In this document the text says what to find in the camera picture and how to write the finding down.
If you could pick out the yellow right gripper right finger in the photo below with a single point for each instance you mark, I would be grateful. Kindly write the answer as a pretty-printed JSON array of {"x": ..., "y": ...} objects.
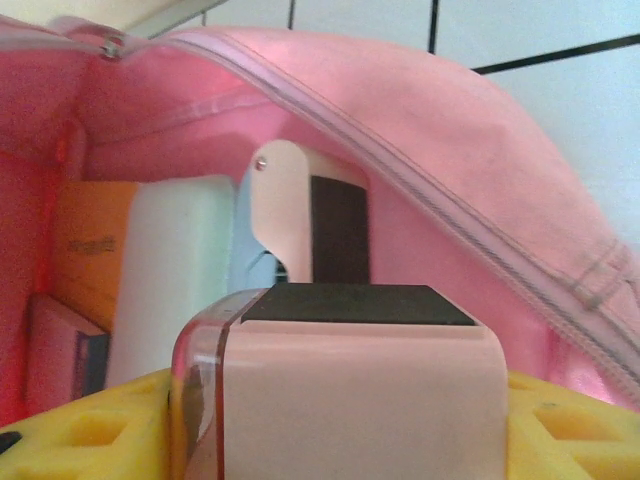
[{"x": 575, "y": 450}]

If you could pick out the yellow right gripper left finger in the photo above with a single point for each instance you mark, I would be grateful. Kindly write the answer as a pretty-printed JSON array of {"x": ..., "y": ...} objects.
[{"x": 75, "y": 450}]

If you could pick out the blue book with gold label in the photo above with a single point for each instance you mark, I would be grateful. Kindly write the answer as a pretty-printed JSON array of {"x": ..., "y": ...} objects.
[{"x": 55, "y": 350}]

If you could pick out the pink plastic box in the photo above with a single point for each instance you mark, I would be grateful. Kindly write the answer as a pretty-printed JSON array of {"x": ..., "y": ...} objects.
[{"x": 350, "y": 400}]

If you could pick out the pink student backpack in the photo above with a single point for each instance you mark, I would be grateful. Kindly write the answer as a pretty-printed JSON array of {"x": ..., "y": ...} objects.
[{"x": 450, "y": 150}]

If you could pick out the orange book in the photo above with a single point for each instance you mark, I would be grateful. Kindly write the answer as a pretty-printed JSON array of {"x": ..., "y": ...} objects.
[{"x": 90, "y": 260}]

